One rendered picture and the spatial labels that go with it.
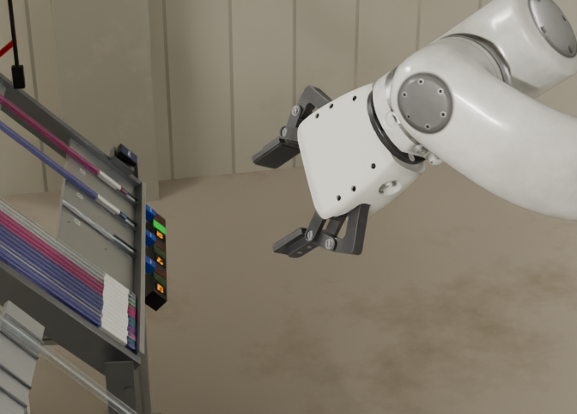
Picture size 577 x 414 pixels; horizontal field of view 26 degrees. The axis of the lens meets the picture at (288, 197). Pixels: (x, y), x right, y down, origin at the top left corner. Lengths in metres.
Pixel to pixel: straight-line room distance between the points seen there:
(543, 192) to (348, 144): 0.21
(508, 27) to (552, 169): 0.12
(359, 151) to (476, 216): 3.18
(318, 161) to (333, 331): 2.54
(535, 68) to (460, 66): 0.07
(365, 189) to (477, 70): 0.19
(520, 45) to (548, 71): 0.03
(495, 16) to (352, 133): 0.17
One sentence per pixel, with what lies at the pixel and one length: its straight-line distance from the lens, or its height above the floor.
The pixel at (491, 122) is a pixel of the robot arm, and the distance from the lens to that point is 0.92.
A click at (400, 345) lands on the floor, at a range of 3.58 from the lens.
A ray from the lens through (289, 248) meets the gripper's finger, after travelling 1.13.
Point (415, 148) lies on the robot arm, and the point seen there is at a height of 1.61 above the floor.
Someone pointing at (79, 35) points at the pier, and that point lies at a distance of 4.03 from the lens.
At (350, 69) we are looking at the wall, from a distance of 4.39.
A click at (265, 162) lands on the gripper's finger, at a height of 1.54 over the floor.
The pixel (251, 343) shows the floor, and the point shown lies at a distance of 3.58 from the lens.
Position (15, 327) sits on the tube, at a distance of 1.83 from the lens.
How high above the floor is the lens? 2.08
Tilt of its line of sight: 29 degrees down
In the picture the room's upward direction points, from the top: straight up
